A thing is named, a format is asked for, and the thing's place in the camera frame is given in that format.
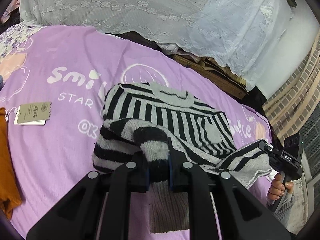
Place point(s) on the purple smile bed sheet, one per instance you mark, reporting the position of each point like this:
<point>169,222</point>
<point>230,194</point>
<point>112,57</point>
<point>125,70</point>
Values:
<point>73,68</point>

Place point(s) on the purple floral bedding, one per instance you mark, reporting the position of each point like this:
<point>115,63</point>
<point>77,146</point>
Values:
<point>15,36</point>

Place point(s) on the beige clothing hang tag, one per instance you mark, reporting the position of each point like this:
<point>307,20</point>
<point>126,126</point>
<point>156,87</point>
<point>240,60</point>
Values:
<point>33,114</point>

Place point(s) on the white lace cover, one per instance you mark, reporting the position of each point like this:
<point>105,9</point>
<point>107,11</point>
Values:
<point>239,34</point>

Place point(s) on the orange garment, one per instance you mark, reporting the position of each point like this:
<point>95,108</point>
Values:
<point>10,196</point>

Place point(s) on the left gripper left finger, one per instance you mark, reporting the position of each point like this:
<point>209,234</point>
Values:
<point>97,207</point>

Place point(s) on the white folded cloth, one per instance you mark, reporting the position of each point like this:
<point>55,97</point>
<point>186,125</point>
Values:
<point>168,48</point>

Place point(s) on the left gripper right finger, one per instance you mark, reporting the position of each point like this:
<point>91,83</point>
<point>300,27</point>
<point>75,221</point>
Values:
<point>219,206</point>

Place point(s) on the person right hand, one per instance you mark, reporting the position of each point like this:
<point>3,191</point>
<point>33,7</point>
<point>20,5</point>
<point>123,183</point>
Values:
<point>277,188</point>

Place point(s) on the black grey striped sweater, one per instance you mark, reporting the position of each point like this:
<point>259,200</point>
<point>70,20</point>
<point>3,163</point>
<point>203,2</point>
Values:
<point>154,119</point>

